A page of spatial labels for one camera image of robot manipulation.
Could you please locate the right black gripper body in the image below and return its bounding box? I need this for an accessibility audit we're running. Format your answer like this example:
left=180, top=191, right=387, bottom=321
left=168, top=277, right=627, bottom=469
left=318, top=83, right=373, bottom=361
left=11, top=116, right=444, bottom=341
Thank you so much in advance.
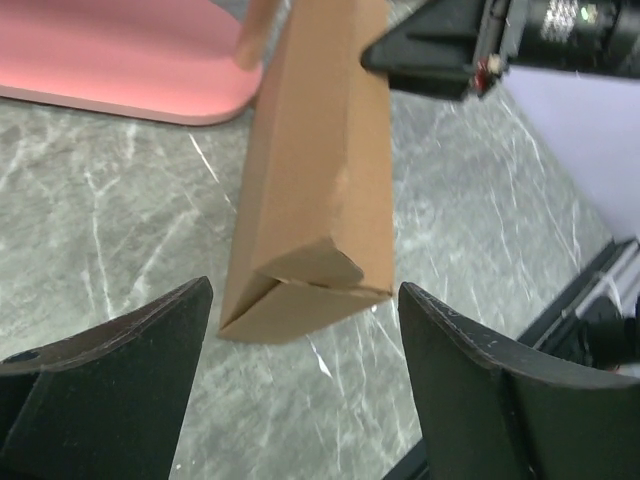
left=462, top=1, right=639, bottom=97

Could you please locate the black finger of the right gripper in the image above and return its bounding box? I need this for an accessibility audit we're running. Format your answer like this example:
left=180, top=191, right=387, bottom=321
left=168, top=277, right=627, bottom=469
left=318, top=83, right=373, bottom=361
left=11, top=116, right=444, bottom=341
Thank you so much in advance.
left=361, top=0, right=485, bottom=101

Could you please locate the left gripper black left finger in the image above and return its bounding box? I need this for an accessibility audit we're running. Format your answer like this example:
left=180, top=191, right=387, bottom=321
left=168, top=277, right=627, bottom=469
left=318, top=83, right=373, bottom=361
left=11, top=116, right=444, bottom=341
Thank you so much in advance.
left=1, top=277, right=213, bottom=479

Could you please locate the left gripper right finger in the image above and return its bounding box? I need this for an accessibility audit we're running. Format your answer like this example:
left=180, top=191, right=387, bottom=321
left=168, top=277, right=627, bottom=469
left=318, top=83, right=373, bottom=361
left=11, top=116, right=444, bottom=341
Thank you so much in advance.
left=398, top=282, right=639, bottom=479

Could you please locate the brown cardboard box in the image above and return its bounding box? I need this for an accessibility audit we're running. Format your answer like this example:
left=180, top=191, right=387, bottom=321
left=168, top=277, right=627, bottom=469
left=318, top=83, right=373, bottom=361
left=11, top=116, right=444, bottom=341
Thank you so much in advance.
left=218, top=1, right=394, bottom=344

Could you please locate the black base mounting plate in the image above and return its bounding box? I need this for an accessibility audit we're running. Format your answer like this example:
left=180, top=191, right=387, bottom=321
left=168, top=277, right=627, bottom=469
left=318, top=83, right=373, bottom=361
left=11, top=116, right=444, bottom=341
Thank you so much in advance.
left=389, top=240, right=639, bottom=479

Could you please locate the pink three-tier shelf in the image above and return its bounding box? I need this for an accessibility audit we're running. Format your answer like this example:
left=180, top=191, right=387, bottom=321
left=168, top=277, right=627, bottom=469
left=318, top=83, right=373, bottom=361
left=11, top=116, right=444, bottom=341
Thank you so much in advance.
left=1, top=1, right=280, bottom=126

